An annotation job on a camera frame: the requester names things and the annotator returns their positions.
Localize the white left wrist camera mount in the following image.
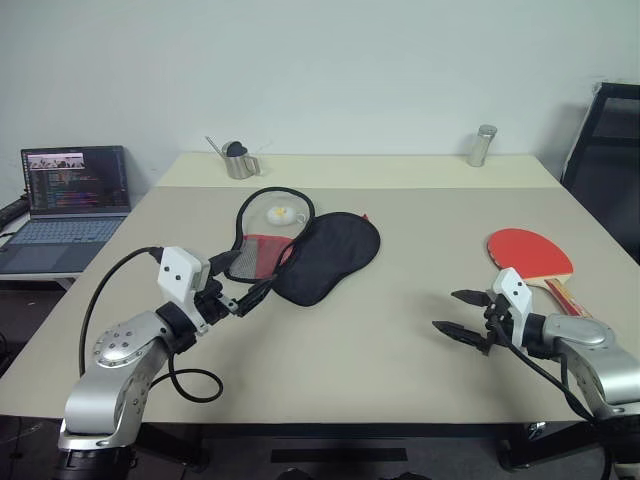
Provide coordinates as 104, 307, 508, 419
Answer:
157, 245, 212, 336

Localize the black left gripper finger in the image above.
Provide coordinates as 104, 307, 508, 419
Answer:
234, 280, 275, 317
207, 248, 247, 276

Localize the black office chair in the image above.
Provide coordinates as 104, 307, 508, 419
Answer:
559, 80, 640, 267

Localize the black table frame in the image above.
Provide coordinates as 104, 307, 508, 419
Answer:
138, 421, 592, 472

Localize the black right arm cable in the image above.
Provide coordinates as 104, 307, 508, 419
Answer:
491, 319, 614, 480

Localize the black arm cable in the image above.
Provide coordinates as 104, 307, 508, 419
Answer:
491, 319, 614, 480
78, 245, 224, 403

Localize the small white and yellow object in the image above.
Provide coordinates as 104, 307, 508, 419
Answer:
265, 203, 308, 227

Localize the stainless steel shaker can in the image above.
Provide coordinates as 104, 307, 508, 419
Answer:
466, 124, 500, 168

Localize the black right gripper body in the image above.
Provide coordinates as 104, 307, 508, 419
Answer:
479, 292, 515, 358

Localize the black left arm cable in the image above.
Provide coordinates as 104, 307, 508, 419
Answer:
78, 245, 224, 403

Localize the stainless steel pitcher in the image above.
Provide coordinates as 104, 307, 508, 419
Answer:
224, 147, 264, 180

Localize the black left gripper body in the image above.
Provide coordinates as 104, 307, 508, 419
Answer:
192, 276, 239, 328

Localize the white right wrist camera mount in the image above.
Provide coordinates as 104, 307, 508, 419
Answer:
490, 266, 533, 347

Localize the red table tennis paddle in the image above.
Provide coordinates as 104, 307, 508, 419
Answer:
485, 227, 597, 319

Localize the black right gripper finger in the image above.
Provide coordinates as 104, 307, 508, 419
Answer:
431, 320, 489, 349
450, 287, 494, 308

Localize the black paddle cover bag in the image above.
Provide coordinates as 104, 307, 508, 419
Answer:
230, 185, 383, 308

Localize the grey open laptop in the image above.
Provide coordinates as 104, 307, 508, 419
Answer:
0, 145, 133, 276

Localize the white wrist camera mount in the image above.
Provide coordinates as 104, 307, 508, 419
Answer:
490, 266, 533, 347
157, 245, 212, 336

